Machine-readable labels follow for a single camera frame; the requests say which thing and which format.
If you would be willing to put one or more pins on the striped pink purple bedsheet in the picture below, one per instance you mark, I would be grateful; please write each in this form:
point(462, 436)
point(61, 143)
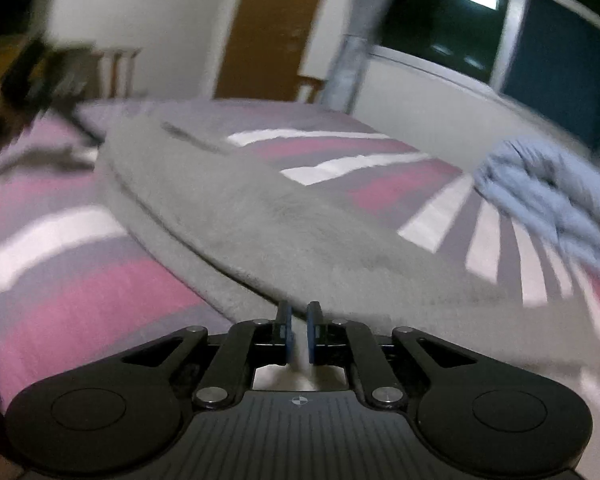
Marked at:
point(75, 286)

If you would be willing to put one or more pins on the brown wooden door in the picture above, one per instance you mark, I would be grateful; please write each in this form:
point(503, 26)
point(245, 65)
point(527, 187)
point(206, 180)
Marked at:
point(264, 51)

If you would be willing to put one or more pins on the grey pants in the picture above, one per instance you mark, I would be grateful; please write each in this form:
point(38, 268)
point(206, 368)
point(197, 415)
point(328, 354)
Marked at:
point(244, 238)

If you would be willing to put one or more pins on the left grey curtain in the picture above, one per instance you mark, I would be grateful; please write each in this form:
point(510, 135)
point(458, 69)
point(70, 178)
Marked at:
point(349, 66)

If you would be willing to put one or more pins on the wooden chair by curtain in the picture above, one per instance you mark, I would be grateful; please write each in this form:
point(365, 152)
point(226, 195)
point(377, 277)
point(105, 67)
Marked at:
point(308, 89)

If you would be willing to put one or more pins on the wooden chair by wall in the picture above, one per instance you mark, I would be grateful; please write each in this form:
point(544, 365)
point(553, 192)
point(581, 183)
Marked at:
point(115, 69)

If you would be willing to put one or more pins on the folded light blue duvet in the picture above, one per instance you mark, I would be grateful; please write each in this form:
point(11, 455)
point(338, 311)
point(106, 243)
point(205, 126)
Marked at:
point(548, 189)

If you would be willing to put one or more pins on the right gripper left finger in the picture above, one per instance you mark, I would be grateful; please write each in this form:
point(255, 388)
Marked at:
point(246, 347)

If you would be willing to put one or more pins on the window with aluminium frame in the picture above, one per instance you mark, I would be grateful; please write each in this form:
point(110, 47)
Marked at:
point(540, 55)

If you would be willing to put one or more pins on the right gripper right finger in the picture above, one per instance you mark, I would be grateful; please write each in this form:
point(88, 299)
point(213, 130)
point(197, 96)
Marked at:
point(353, 347)

